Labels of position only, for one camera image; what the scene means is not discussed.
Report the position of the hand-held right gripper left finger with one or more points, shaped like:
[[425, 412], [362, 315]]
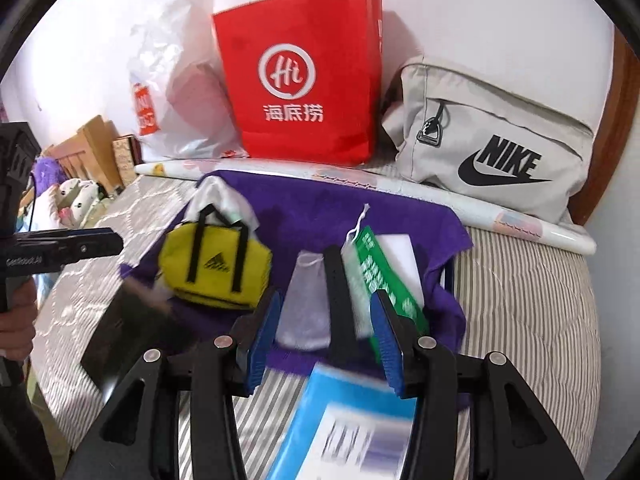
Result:
[[265, 341]]

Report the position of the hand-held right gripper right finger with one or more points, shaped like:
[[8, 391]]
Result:
[[387, 351]]

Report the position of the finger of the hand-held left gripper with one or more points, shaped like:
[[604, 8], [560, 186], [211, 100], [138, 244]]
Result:
[[80, 247]]

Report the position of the green printed packet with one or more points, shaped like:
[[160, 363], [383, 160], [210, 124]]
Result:
[[387, 280]]

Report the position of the yellow mini duffel bag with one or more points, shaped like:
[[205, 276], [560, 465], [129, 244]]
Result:
[[180, 255]]

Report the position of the person's left hand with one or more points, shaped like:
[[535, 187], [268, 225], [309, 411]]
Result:
[[17, 330]]

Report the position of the purple plush toy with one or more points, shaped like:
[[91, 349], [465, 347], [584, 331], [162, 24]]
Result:
[[46, 169]]

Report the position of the white spotted cloth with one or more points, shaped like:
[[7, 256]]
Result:
[[77, 200]]

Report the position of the brown cardboard box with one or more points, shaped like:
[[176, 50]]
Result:
[[96, 140]]

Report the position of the blue and white booklet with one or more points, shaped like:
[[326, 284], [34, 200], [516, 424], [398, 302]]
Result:
[[320, 410]]

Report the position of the dark flat box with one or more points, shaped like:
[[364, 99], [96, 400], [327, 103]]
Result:
[[130, 330]]

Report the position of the purple towel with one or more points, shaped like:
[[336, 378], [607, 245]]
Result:
[[310, 200]]

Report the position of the white plastic shopping bag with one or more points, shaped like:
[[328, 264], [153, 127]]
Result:
[[190, 125]]

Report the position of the rolled white printed paper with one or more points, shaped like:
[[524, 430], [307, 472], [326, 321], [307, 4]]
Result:
[[500, 210]]

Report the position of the grey fabric bag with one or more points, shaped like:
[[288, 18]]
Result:
[[500, 110]]

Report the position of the red paper bag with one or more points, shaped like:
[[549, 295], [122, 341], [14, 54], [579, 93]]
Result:
[[300, 35]]

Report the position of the brown wooden headboard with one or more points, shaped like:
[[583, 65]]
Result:
[[620, 135]]

